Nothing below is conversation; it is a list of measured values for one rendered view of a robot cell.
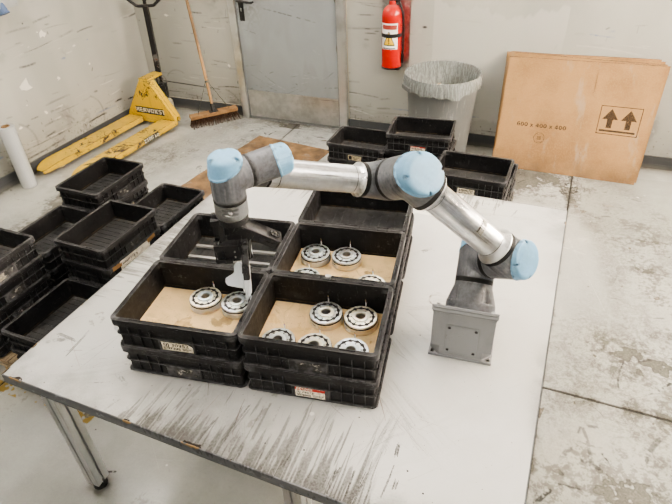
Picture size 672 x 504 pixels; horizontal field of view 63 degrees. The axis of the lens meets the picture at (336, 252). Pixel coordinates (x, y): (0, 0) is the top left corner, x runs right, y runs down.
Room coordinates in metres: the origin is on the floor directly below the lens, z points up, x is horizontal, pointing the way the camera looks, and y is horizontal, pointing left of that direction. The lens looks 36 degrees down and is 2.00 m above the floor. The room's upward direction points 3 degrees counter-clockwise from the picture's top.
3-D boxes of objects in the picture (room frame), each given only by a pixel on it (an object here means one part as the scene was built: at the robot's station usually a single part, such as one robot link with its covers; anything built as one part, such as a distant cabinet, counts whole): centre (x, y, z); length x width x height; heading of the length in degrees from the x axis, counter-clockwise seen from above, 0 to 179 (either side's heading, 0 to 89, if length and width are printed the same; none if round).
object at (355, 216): (1.77, -0.09, 0.87); 0.40 x 0.30 x 0.11; 75
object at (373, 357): (1.19, 0.06, 0.92); 0.40 x 0.30 x 0.02; 75
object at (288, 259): (1.48, -0.02, 0.87); 0.40 x 0.30 x 0.11; 75
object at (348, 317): (1.23, -0.07, 0.86); 0.10 x 0.10 x 0.01
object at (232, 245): (1.07, 0.24, 1.29); 0.09 x 0.08 x 0.12; 94
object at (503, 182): (2.68, -0.78, 0.37); 0.40 x 0.30 x 0.45; 66
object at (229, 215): (1.06, 0.23, 1.37); 0.08 x 0.08 x 0.05
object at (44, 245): (2.44, 1.48, 0.31); 0.40 x 0.30 x 0.34; 156
